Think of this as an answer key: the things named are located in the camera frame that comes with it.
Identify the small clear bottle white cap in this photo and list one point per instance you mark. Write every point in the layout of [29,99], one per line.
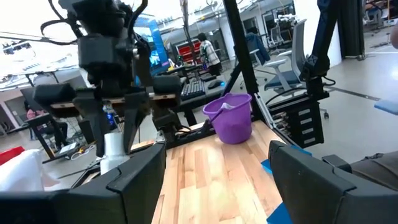
[114,146]

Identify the black aluminium table frame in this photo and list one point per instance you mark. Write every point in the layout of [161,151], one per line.
[241,46]

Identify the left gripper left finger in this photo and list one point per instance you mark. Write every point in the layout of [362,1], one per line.
[93,205]

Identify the grey cloth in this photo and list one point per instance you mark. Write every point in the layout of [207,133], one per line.
[227,106]

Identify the blue screen monitor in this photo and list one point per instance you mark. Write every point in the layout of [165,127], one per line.
[157,46]

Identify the purple plastic bucket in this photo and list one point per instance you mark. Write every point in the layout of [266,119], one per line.
[233,124]

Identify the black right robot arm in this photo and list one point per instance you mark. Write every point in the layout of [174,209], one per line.
[99,15]

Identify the black computer mouse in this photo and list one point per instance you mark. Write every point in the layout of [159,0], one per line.
[216,84]

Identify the clear spray bottle red trigger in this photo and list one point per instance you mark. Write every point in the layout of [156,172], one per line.
[9,155]

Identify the black drawer cabinet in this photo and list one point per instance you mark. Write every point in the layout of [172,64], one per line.
[298,124]

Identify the blue sponge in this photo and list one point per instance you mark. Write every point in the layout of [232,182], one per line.
[266,166]
[278,216]

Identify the silver frame bracket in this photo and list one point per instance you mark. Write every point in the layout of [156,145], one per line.
[264,110]

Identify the black pillar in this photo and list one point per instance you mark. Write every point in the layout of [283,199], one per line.
[351,28]

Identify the black stand pole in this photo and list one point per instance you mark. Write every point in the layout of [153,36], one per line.
[323,31]

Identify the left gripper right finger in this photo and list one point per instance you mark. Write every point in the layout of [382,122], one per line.
[317,199]

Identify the grey office chair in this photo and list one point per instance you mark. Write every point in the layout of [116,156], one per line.
[299,46]

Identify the red tool chest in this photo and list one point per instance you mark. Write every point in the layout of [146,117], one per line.
[188,51]

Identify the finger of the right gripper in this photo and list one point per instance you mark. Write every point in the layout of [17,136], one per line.
[93,118]
[133,109]

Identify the black keyboard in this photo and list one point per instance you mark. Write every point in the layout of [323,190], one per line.
[192,89]

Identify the person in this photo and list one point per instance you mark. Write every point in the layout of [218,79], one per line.
[32,114]
[210,53]

